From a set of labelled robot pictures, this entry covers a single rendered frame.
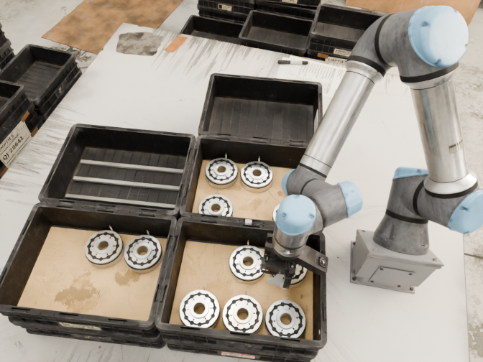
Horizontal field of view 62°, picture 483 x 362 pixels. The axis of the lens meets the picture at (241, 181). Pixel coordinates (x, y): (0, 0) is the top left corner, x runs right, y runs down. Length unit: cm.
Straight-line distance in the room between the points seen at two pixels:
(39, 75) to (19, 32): 115
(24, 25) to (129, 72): 194
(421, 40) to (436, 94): 13
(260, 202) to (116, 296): 49
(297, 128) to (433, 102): 61
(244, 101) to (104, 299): 84
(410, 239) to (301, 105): 65
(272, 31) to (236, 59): 79
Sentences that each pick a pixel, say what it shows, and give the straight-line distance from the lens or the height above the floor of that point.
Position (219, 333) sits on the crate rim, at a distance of 98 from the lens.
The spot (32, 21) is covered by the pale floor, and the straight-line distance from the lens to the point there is 376.
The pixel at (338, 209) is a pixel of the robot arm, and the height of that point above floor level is 118.
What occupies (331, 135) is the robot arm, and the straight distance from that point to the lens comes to 95.
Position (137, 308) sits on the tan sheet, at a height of 83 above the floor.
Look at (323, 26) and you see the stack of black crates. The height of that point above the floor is 49.
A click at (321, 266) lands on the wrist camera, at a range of 99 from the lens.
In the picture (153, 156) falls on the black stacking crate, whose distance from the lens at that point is 137.
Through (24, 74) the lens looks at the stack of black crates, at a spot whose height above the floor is 38.
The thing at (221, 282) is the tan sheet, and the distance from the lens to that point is 112.
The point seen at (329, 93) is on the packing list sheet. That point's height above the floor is 70.
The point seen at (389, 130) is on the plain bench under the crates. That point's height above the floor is 70.
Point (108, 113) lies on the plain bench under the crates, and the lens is 173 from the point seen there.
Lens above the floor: 188
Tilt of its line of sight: 55 degrees down
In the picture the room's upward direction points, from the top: 2 degrees clockwise
